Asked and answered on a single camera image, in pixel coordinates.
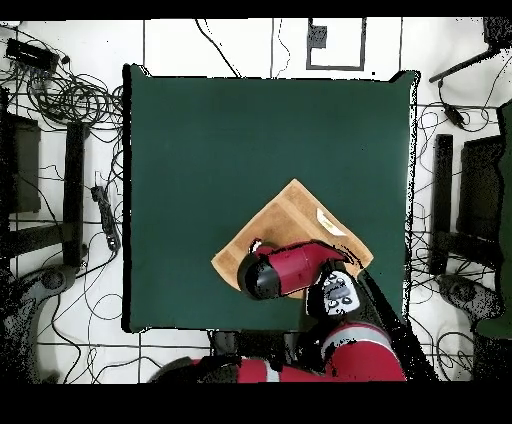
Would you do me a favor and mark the orange terry towel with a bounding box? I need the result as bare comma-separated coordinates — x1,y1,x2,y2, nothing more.
210,178,375,300

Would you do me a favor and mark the black flat panel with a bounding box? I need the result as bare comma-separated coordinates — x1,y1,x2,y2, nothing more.
0,113,42,215
456,135,505,241

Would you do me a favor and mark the dark green table cloth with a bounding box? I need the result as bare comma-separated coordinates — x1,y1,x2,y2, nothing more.
121,62,420,335

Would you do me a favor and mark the black power strip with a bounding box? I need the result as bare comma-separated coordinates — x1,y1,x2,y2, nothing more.
89,184,122,252

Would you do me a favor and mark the black metal beam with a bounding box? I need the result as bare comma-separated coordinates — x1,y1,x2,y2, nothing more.
429,133,454,276
62,121,87,268

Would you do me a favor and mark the black power adapter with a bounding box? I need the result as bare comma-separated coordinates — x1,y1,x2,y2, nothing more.
437,79,467,130

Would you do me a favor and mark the dark green fabric sheet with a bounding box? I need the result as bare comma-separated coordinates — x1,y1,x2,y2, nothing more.
475,99,512,341

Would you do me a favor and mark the black hub box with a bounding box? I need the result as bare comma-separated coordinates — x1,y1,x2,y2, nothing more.
4,37,60,74

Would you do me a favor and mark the black tripod stand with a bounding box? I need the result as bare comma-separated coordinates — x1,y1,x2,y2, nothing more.
428,16,512,84

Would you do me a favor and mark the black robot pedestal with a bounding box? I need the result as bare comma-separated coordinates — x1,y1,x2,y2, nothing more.
209,329,307,361

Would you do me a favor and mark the grey square floor frame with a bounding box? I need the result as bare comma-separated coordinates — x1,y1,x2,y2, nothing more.
306,17,367,72

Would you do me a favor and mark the long black cable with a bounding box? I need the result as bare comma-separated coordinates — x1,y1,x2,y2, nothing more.
194,18,242,78

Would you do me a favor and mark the tangled black cable bundle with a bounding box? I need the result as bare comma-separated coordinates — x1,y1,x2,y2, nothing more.
23,67,125,133

